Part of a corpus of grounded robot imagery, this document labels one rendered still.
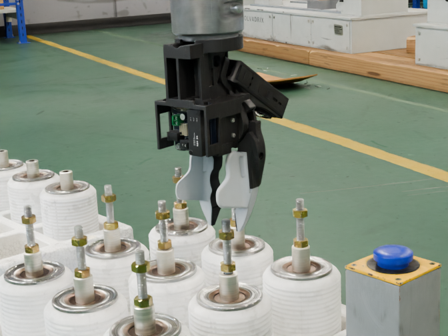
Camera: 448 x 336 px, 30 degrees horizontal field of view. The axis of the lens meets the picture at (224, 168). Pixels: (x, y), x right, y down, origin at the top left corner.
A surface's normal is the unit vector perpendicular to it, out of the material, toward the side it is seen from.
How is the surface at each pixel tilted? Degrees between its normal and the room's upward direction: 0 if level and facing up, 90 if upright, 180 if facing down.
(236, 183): 85
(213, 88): 90
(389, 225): 0
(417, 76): 90
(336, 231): 0
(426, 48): 90
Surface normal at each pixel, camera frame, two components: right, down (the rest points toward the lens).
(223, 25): 0.42, 0.22
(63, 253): 0.66, 0.16
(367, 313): -0.75, 0.20
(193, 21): -0.37, 0.26
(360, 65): -0.91, 0.15
